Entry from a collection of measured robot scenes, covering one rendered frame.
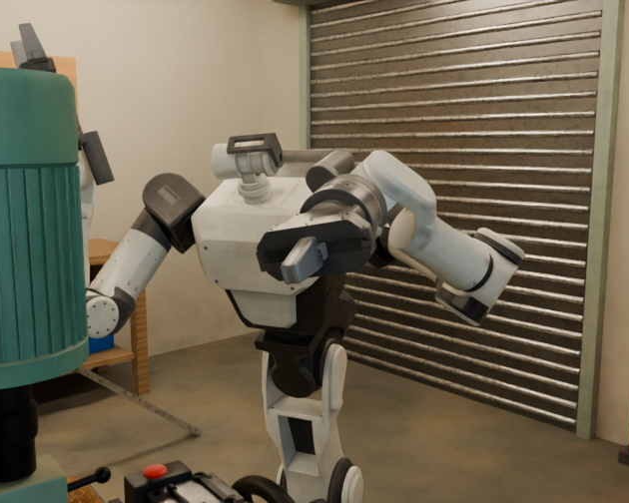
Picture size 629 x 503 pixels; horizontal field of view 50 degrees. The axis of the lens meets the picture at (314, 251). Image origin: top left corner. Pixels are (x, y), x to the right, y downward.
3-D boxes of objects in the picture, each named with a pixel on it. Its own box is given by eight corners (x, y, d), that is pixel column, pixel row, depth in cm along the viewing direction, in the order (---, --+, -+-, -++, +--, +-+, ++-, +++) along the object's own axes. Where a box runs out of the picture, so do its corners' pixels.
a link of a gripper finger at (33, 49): (33, 22, 116) (46, 58, 117) (14, 26, 114) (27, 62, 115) (35, 19, 114) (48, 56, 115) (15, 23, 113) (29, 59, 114)
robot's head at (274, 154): (244, 159, 128) (231, 131, 122) (288, 156, 126) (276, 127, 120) (238, 185, 124) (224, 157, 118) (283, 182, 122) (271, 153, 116)
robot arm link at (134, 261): (84, 341, 136) (146, 251, 144) (118, 355, 127) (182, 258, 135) (40, 311, 129) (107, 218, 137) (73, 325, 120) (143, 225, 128)
